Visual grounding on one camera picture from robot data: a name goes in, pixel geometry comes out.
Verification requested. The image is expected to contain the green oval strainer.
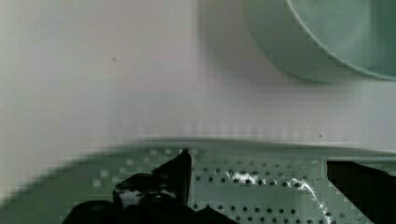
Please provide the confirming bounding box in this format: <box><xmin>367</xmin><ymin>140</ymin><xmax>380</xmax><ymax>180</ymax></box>
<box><xmin>1</xmin><ymin>139</ymin><xmax>395</xmax><ymax>224</ymax></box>

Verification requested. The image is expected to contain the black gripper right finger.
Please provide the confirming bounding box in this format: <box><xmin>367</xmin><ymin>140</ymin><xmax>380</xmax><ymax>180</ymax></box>
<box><xmin>327</xmin><ymin>161</ymin><xmax>396</xmax><ymax>224</ymax></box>

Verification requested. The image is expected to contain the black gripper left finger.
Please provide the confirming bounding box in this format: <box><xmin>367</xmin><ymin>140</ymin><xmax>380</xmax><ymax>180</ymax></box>
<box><xmin>62</xmin><ymin>148</ymin><xmax>238</xmax><ymax>224</ymax></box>

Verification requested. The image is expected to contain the green mug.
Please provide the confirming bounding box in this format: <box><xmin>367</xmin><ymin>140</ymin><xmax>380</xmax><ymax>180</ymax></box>
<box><xmin>242</xmin><ymin>0</ymin><xmax>396</xmax><ymax>83</ymax></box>

